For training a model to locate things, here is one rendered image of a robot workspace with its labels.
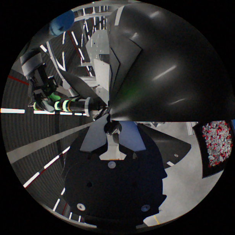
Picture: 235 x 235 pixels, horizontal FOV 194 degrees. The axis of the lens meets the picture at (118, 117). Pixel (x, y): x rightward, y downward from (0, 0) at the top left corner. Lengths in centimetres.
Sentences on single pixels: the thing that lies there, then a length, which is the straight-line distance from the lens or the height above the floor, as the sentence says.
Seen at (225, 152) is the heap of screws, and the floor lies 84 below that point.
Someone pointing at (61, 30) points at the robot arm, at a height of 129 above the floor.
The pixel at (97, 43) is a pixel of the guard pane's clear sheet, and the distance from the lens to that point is 88.
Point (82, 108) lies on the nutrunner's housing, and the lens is 26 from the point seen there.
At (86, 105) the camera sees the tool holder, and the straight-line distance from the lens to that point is 23.
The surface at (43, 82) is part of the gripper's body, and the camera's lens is 26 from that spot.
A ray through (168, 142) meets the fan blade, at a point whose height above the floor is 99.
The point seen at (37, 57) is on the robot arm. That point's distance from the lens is 28.
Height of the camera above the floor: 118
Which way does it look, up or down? 6 degrees down
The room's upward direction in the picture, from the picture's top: 86 degrees counter-clockwise
